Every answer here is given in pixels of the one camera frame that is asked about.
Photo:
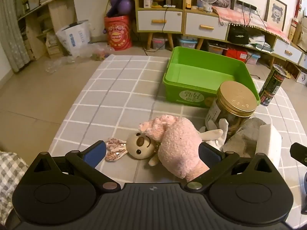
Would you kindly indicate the green plastic bin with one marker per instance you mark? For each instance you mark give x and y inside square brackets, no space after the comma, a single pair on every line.
[191,76]

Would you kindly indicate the red box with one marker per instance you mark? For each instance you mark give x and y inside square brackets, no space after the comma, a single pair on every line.
[235,55]

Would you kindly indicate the framed cartoon girl picture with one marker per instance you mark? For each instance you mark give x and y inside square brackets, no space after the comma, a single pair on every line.
[275,12]

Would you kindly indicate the grey patterned curtain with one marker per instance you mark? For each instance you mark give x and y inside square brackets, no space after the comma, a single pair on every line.
[10,33]

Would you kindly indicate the tall wooden shelf cabinet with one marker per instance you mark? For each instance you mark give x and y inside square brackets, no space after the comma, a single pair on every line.
[158,21]

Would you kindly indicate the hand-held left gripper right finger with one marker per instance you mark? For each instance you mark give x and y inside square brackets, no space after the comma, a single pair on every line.
[208,154]

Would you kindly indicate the glass jar with gold lid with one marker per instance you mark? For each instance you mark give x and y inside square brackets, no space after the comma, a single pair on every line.
[236,100]

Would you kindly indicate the pink checked table runner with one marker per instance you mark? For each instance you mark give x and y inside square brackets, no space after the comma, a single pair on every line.
[239,14]

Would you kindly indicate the purple plush toy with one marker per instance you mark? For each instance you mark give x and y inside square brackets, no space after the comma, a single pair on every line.
[123,4]

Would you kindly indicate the black bag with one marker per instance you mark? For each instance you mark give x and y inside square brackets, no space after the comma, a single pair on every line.
[238,35]

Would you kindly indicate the red hanging decoration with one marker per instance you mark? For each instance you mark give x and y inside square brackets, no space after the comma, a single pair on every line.
[301,0]

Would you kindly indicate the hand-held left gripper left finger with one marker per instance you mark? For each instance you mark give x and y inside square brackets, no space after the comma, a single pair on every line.
[94,153]

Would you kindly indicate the white woven sack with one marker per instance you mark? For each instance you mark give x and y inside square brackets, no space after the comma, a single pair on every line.
[73,37]

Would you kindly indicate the clear plastic bags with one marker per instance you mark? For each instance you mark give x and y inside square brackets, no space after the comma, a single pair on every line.
[79,57]

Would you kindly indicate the blue lid storage box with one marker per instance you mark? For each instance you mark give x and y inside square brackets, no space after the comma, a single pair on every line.
[188,43]

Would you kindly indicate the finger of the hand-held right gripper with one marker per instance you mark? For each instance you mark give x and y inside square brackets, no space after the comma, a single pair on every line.
[298,152]

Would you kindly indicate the white carton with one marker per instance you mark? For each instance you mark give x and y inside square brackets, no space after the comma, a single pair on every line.
[148,2]

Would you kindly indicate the dark printed drink can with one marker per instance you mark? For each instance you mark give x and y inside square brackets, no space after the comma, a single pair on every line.
[271,86]

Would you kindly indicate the wooden bookshelf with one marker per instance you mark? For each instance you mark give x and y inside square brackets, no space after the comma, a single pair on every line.
[48,12]

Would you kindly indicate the grey gingham cloth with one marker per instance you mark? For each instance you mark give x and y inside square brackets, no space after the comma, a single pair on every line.
[12,172]

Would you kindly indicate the clear storage box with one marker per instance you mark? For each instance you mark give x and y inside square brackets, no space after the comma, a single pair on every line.
[159,43]

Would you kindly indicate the red printed bag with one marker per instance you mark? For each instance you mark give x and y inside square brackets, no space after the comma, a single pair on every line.
[118,33]

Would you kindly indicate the low wooden drawer cabinet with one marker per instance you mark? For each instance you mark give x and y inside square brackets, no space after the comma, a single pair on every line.
[206,26]

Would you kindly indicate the white foam block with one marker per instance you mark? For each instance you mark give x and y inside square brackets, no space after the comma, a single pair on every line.
[268,139]

